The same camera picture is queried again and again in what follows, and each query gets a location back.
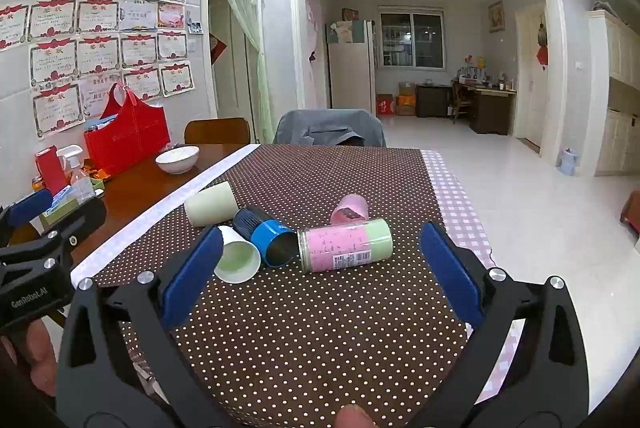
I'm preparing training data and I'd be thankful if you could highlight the dark low cabinet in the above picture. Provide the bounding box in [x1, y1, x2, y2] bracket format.
[416, 84, 456, 118]

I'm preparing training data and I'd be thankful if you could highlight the dark wooden desk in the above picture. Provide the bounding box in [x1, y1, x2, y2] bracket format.
[452, 78, 517, 135]

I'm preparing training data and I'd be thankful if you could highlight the white wall cabinet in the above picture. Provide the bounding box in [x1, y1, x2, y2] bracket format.
[587, 8, 640, 176]

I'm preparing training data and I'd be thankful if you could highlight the blue plastic bin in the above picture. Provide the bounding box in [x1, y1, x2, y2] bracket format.
[559, 148, 581, 176]

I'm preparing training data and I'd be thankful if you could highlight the stack of brown cardboard boxes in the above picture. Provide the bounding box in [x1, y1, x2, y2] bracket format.
[396, 82, 417, 116]

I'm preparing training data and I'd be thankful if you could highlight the red tote bag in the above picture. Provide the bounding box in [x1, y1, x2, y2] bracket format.
[83, 82, 171, 179]

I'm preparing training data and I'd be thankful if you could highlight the white cloth strip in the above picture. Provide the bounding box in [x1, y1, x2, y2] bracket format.
[70, 143, 262, 286]

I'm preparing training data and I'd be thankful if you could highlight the person's left hand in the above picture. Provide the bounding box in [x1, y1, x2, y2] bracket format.
[0, 322, 59, 397]

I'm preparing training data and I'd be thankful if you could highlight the pink checked tablecloth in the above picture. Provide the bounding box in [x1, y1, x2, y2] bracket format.
[420, 148, 526, 409]

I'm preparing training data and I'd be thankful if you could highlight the brown polka dot tablecloth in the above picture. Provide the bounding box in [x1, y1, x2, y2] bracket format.
[92, 143, 473, 428]

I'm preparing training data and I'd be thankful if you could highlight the white paper cup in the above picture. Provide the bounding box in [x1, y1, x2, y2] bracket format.
[214, 225, 262, 285]

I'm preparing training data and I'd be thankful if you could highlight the green curtain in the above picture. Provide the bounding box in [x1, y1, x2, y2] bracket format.
[207, 0, 273, 144]

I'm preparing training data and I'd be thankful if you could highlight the grey jacket covered chair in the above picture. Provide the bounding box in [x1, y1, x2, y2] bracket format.
[272, 108, 387, 148]

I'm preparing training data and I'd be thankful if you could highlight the light green cup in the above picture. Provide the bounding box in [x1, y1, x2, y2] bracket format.
[184, 181, 238, 228]

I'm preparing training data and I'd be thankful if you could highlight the pink cup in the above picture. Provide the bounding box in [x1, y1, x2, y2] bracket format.
[330, 193, 370, 225]

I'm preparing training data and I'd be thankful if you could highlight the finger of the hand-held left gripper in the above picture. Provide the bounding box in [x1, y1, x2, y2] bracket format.
[30, 195, 108, 259]
[0, 189, 54, 249]

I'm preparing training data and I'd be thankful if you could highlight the wooden chair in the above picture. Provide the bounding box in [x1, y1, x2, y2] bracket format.
[184, 117, 252, 145]

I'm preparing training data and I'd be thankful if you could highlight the clear spray bottle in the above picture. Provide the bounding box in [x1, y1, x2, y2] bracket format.
[56, 144, 96, 195]

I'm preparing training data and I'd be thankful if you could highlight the white bowl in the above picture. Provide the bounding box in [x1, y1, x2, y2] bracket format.
[155, 145, 201, 175]

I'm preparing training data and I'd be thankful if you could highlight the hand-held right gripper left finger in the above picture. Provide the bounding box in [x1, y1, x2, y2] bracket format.
[56, 226, 236, 428]

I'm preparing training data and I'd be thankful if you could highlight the pink and green can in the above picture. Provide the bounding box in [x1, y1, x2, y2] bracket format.
[297, 218, 393, 274]

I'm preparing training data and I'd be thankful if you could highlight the white door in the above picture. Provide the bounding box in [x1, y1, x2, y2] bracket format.
[515, 6, 548, 149]

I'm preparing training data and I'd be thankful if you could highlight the window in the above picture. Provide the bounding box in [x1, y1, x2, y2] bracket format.
[380, 11, 445, 70]

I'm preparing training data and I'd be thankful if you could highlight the group of wall certificates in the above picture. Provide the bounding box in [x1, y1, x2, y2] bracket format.
[0, 0, 196, 139]

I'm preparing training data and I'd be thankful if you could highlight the red door ornament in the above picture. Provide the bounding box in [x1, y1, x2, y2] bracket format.
[536, 21, 549, 66]

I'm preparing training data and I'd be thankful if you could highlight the white refrigerator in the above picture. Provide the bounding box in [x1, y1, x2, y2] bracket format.
[326, 19, 376, 111]

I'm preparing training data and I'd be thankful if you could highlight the red object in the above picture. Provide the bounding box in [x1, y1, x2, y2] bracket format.
[620, 189, 640, 239]

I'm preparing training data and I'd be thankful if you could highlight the person's right hand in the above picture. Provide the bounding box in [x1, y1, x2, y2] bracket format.
[334, 405, 376, 428]

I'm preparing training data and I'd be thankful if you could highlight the blue and black cup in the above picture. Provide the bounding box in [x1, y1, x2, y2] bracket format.
[232, 207, 300, 268]

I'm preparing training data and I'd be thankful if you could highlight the tissue box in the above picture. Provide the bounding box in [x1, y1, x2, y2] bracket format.
[40, 185, 97, 229]

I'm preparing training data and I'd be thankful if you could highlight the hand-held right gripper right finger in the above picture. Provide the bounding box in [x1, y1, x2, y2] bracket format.
[400, 222, 591, 428]

